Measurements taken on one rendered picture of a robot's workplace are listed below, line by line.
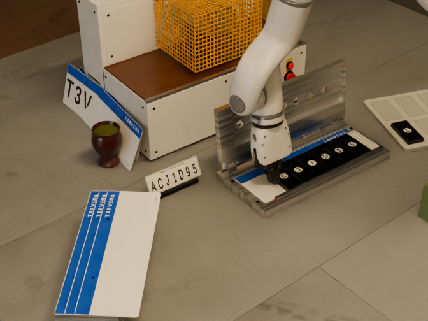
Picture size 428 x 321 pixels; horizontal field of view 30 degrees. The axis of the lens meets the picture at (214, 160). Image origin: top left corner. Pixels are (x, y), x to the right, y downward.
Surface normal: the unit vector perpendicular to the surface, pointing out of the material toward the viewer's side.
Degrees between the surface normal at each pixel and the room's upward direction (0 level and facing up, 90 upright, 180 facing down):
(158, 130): 90
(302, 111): 83
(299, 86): 83
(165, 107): 90
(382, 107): 0
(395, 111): 0
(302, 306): 0
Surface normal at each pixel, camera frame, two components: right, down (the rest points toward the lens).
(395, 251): 0.00, -0.81
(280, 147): 0.57, 0.28
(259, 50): -0.28, -0.26
